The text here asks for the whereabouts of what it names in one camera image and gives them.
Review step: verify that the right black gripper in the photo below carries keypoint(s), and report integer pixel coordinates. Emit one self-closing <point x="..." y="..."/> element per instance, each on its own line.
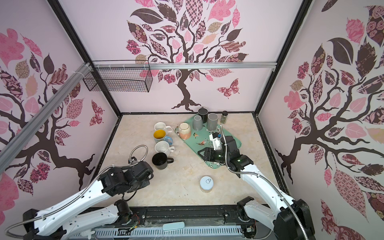
<point x="209" y="152"/>

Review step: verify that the white slotted cable duct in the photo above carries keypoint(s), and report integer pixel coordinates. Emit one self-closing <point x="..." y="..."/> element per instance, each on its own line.
<point x="158" y="232"/>

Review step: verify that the white ribbed-bottom mug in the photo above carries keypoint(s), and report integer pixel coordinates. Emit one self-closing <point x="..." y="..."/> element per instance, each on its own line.
<point x="163" y="126"/>

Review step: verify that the dark grey mug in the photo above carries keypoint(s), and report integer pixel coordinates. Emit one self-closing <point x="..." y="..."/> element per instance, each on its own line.
<point x="212" y="122"/>

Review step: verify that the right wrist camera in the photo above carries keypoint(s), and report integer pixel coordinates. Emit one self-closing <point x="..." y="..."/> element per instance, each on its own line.
<point x="215" y="138"/>

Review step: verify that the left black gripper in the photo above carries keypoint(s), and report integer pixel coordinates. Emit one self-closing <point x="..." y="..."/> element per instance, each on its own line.
<point x="145" y="183"/>

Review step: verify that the light grey mug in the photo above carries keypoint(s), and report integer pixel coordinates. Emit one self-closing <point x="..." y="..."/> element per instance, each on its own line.
<point x="197" y="123"/>

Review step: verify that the black wire basket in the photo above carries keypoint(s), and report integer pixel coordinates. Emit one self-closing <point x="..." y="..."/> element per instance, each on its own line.
<point x="129" y="76"/>

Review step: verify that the back aluminium rail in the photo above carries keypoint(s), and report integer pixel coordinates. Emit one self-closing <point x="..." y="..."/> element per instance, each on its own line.
<point x="190" y="66"/>

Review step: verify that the left aluminium rail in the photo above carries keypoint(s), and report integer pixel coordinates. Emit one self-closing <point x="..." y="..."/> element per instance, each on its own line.
<point x="12" y="149"/>

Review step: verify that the spice jar black lid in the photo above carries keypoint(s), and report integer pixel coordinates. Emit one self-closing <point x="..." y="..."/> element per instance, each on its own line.
<point x="224" y="117"/>

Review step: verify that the aluminium rail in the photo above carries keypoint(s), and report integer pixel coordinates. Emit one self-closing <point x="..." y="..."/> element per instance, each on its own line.
<point x="12" y="149"/>
<point x="190" y="66"/>

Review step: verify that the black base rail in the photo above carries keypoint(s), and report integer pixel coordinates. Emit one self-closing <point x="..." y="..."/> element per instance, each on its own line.
<point x="215" y="215"/>

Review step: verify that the black white mug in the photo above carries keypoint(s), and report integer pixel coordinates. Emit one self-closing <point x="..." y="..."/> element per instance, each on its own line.
<point x="161" y="161"/>

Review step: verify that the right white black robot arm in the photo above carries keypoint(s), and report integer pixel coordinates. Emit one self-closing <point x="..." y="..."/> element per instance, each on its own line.
<point x="287" y="218"/>

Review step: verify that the blue iridescent mug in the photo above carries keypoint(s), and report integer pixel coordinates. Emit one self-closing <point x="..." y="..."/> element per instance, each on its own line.
<point x="161" y="135"/>

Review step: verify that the cream speckled mug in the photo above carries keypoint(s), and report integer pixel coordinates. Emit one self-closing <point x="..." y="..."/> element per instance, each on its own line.
<point x="164" y="147"/>

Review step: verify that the orange cream scalloped mug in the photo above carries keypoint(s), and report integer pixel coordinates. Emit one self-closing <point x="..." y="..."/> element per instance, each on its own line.
<point x="184" y="131"/>

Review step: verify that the light blue eraser block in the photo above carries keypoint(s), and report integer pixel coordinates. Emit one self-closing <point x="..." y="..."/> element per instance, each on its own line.
<point x="173" y="226"/>

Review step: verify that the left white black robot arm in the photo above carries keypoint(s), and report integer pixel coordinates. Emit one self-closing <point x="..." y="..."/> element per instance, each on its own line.
<point x="72" y="216"/>

